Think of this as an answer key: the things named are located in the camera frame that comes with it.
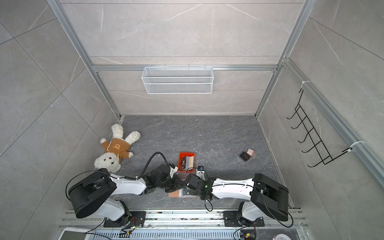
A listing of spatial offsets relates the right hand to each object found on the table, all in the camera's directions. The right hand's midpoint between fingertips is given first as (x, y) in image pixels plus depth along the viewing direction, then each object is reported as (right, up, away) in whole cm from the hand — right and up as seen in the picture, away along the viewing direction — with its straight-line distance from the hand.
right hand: (194, 187), depth 85 cm
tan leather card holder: (-8, -2, -4) cm, 9 cm away
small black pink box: (+34, +16, +11) cm, 39 cm away
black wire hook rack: (+56, +24, -21) cm, 65 cm away
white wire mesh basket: (-12, +68, +16) cm, 70 cm away
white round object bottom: (+40, -16, -17) cm, 47 cm away
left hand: (-4, +3, -2) cm, 5 cm away
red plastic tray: (-7, +17, +11) cm, 21 cm away
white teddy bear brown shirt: (-49, +21, +8) cm, 54 cm away
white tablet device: (-53, -13, -19) cm, 58 cm away
